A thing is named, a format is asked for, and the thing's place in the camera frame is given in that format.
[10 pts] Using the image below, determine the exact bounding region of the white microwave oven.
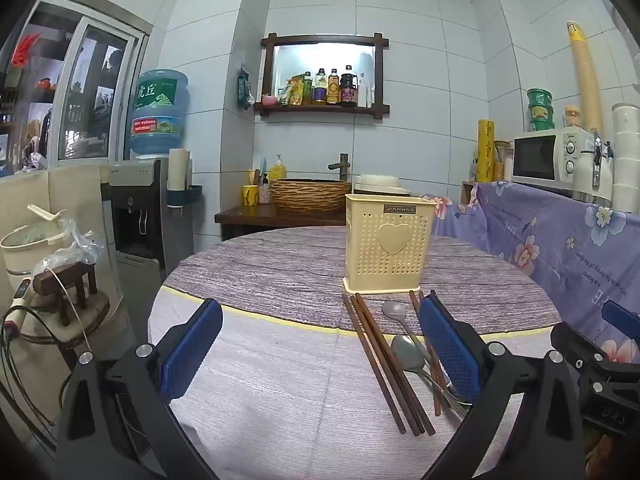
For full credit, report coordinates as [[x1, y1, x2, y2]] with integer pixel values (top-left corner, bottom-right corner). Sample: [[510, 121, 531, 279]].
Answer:
[[510, 127, 596, 196]]

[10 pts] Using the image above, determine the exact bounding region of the wicker wash basin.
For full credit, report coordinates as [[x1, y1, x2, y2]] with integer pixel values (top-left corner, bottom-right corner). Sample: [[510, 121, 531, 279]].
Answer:
[[270, 178, 353, 213]]

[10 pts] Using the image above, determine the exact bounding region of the sliding glass window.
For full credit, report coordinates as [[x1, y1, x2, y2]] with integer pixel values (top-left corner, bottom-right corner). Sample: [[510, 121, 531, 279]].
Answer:
[[0, 0, 153, 176]]

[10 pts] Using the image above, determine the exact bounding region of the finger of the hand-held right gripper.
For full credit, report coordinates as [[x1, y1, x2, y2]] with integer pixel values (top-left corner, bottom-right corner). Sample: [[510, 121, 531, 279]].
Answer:
[[549, 322, 609, 366], [601, 300, 640, 334]]

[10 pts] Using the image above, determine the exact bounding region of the bronze faucet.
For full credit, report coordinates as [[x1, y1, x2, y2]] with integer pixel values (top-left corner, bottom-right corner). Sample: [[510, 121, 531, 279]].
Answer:
[[327, 153, 353, 181]]

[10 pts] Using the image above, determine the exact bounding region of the grey water dispenser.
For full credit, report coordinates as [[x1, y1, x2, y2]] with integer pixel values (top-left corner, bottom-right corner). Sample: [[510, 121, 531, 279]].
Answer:
[[102, 157, 196, 286]]

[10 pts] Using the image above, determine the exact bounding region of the dark wooden cabinet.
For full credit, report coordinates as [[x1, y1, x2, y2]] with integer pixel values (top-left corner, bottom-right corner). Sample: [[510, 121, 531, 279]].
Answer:
[[215, 205, 348, 242]]

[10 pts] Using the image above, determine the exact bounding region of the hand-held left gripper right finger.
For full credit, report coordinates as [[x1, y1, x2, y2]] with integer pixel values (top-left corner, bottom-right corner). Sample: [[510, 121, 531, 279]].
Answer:
[[418, 294, 587, 480]]

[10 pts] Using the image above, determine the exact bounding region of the brown wooden chopstick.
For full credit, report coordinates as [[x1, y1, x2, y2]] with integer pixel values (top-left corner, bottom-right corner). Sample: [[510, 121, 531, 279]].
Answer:
[[409, 290, 445, 417], [341, 292, 407, 435], [350, 294, 423, 436], [356, 293, 437, 435]]

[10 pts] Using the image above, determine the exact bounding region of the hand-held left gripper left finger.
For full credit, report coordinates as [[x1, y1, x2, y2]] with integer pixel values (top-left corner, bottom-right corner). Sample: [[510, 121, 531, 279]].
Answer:
[[54, 298, 224, 480]]

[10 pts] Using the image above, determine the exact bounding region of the yellow wrap roll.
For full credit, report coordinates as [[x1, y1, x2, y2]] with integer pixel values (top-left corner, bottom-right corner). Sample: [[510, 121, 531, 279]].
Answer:
[[477, 120, 496, 183]]

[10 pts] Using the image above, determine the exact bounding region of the white bucket with plastic bag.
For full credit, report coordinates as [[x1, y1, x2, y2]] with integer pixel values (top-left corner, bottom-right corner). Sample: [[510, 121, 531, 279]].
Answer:
[[0, 205, 107, 288]]

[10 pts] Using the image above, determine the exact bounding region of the black cable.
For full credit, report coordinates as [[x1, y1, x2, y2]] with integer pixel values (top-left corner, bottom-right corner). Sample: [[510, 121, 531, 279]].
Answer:
[[0, 305, 68, 428]]

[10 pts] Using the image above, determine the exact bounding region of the white paper cup tube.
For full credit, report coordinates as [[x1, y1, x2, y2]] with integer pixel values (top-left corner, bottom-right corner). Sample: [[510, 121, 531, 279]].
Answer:
[[167, 148, 192, 196]]

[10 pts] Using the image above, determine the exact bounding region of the green hanging packet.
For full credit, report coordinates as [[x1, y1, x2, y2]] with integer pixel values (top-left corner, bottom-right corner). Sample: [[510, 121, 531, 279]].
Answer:
[[236, 67, 254, 109]]

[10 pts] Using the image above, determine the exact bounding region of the cream plastic utensil holder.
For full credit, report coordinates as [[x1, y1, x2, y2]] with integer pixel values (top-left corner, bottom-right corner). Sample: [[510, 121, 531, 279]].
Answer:
[[344, 192, 437, 295]]

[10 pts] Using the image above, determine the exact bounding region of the tall stack of paper cups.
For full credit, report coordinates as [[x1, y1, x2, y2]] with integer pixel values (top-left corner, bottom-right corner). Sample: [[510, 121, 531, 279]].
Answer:
[[566, 21, 604, 133]]

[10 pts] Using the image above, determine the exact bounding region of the blue water jug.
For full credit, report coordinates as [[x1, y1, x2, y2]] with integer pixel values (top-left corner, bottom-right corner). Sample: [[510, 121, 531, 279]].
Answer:
[[129, 69, 190, 158]]

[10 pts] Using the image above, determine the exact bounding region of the white thermos flask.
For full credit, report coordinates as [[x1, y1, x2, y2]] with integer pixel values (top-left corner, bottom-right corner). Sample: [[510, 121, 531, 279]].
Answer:
[[572, 132, 615, 206]]

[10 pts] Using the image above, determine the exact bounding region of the grey striped tablecloth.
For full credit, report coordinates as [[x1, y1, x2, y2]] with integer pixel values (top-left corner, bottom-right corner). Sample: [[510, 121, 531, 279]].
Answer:
[[147, 226, 563, 480]]

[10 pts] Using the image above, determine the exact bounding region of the metal spoon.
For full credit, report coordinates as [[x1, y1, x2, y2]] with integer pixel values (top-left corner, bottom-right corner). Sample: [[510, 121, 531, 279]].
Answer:
[[391, 335, 472, 419], [381, 300, 453, 396]]

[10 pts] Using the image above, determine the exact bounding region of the small wooden stool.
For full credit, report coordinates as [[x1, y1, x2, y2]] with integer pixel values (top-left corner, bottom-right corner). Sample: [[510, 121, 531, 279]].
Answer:
[[32, 264, 99, 326]]

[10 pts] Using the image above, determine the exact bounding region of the purple floral cloth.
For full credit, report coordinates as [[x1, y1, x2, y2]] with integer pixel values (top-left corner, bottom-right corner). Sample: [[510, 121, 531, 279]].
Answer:
[[432, 180, 640, 366]]

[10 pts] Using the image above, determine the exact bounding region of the dark soy sauce bottle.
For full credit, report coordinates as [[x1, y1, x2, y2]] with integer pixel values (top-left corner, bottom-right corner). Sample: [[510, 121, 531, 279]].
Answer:
[[340, 65, 359, 107]]

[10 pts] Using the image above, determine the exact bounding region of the stack of white cups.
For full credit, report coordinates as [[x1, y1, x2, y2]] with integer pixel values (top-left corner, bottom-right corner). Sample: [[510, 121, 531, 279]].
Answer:
[[611, 103, 640, 213]]

